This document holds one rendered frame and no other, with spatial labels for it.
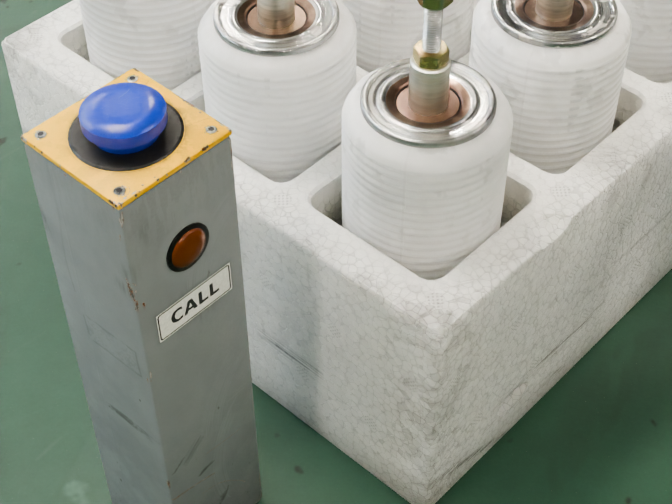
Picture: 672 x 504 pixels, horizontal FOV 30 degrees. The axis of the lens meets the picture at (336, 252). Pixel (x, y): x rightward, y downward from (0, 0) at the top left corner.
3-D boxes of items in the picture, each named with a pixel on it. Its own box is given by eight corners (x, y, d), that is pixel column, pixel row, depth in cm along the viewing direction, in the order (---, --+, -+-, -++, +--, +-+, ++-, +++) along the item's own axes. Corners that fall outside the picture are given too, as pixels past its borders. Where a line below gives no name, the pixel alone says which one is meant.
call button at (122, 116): (188, 138, 59) (184, 104, 57) (122, 181, 57) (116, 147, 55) (131, 101, 61) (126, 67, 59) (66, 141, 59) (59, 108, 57)
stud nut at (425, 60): (429, 45, 68) (430, 32, 68) (454, 57, 68) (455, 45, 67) (406, 61, 67) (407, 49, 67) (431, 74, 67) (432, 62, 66)
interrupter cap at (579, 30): (540, -36, 79) (541, -45, 79) (641, 12, 76) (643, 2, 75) (464, 16, 76) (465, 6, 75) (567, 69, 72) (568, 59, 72)
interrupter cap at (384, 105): (417, 48, 73) (417, 39, 73) (522, 103, 70) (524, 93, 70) (331, 111, 70) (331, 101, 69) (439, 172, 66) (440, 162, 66)
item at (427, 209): (404, 242, 87) (414, 30, 74) (516, 310, 83) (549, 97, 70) (311, 321, 82) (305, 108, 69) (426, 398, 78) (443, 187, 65)
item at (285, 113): (210, 278, 85) (186, 65, 72) (226, 181, 92) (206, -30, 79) (352, 283, 85) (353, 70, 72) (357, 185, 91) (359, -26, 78)
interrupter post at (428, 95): (424, 88, 71) (427, 40, 69) (458, 105, 70) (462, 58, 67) (397, 108, 70) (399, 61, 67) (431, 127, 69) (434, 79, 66)
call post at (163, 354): (265, 499, 81) (235, 135, 59) (185, 571, 78) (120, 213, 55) (190, 438, 84) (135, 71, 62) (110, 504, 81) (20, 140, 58)
